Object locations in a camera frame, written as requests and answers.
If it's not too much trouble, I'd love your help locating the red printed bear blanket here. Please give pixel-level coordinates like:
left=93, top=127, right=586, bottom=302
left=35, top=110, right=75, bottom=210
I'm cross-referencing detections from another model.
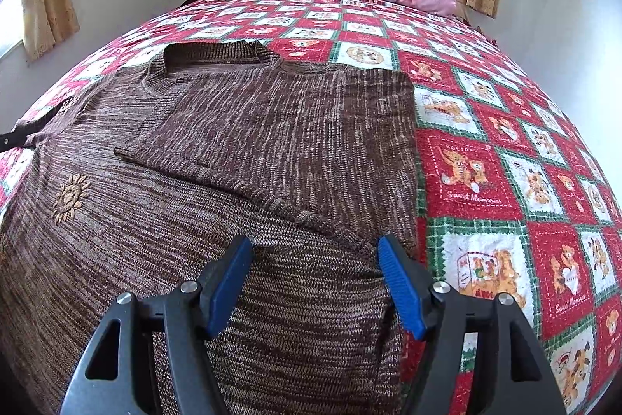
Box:
left=0, top=0, right=622, bottom=415

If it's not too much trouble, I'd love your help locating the window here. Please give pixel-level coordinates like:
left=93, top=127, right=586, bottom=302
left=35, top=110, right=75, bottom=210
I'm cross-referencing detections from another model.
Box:
left=0, top=0, right=24, bottom=58

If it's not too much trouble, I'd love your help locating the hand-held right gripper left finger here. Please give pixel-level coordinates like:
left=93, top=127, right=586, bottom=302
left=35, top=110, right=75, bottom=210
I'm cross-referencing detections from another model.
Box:
left=61, top=234, right=256, bottom=415

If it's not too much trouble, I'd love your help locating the brown knit sweater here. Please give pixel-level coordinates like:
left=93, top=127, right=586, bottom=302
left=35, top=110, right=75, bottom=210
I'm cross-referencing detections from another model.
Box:
left=0, top=40, right=428, bottom=415

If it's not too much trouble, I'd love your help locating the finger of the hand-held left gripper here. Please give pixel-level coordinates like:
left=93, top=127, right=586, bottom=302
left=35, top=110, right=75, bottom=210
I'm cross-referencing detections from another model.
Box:
left=0, top=104, right=70, bottom=149

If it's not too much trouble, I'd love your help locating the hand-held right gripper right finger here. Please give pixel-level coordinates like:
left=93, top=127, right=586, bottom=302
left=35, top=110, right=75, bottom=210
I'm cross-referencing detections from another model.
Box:
left=378, top=234, right=569, bottom=415

